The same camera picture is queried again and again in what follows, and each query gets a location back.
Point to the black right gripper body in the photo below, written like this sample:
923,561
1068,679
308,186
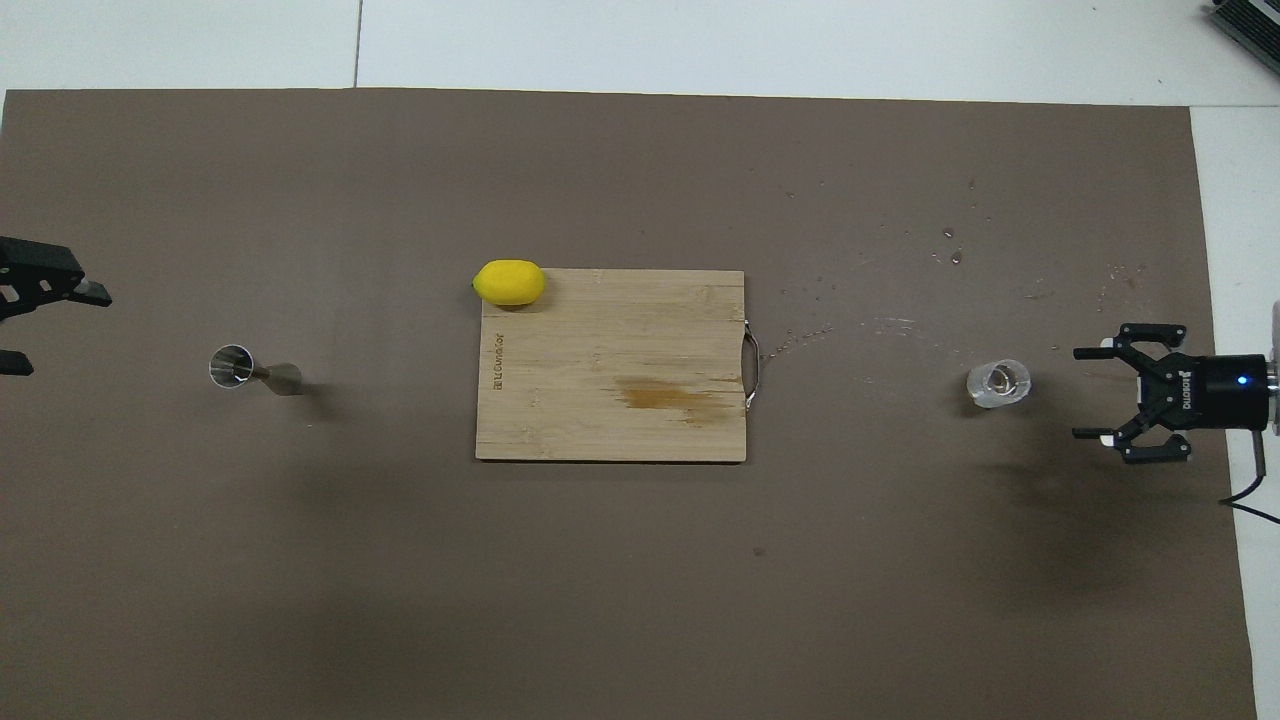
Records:
1225,395

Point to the clear glass cup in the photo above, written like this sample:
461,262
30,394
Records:
998,385

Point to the steel double jigger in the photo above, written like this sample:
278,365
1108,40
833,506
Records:
283,378

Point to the grey ribbed device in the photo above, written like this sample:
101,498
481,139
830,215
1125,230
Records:
1250,20

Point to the brown table mat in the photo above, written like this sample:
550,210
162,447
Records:
300,600

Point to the yellow lemon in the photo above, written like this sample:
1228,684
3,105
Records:
510,282

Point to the wooden cutting board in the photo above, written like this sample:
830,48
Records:
600,420

